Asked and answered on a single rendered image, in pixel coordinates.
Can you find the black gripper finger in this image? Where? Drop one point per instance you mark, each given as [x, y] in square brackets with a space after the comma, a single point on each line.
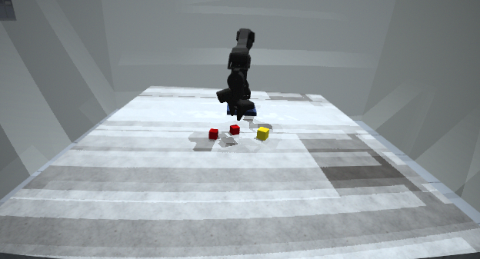
[231, 105]
[239, 113]

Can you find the yellow cube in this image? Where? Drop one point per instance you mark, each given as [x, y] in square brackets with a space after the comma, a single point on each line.
[262, 133]

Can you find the red cube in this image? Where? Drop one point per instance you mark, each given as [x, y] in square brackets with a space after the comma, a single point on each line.
[234, 129]
[213, 134]

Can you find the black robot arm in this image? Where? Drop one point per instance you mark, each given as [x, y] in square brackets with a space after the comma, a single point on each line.
[240, 61]

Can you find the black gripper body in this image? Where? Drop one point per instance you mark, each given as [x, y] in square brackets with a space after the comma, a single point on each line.
[242, 105]

